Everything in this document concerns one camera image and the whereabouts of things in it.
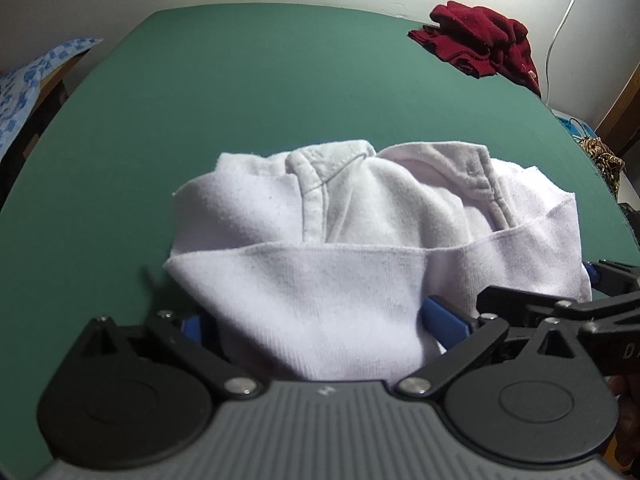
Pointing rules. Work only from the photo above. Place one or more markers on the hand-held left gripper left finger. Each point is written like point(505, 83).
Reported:
point(192, 327)

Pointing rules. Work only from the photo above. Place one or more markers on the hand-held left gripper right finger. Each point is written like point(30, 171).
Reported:
point(442, 317)

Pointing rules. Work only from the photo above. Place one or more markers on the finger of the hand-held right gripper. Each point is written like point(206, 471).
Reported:
point(525, 300)
point(620, 275)

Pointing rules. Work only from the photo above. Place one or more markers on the white shirt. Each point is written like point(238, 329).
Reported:
point(325, 285)

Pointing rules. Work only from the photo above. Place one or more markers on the dark red sweater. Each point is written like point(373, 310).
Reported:
point(480, 35)

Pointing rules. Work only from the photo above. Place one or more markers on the tiger print cloth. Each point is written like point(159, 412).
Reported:
point(602, 157)

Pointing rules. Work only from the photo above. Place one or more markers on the blue patterned cloth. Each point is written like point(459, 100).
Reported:
point(30, 80)

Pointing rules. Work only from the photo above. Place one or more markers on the wooden door frame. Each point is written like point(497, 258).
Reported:
point(625, 110)

